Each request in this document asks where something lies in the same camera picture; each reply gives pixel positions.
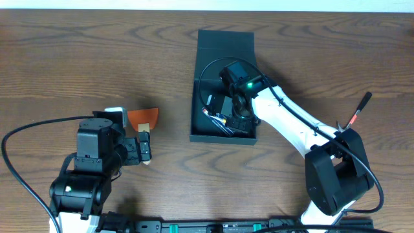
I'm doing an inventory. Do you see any yellow black handled screwdriver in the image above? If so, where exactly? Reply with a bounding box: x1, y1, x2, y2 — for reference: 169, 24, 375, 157
208, 115, 226, 124

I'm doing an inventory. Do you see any clear precision screwdriver set case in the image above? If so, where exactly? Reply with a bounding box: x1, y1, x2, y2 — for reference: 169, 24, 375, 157
202, 107, 235, 137

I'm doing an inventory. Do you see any red black handled hammer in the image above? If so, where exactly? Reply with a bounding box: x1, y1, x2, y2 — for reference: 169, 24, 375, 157
336, 92, 373, 132

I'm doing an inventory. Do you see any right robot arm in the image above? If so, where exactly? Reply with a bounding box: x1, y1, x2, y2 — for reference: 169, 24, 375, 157
219, 61, 376, 232

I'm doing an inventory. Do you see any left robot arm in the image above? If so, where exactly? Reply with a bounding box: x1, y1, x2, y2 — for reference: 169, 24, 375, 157
50, 118, 152, 232

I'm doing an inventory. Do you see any dark green open gift box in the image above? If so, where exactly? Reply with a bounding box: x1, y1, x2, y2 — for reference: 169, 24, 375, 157
190, 30, 257, 146

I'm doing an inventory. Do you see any orange scraper with wooden handle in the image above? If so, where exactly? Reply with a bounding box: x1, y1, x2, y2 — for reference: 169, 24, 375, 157
127, 107, 159, 165

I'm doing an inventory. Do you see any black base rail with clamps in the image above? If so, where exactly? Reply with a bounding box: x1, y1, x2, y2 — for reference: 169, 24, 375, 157
96, 212, 375, 233

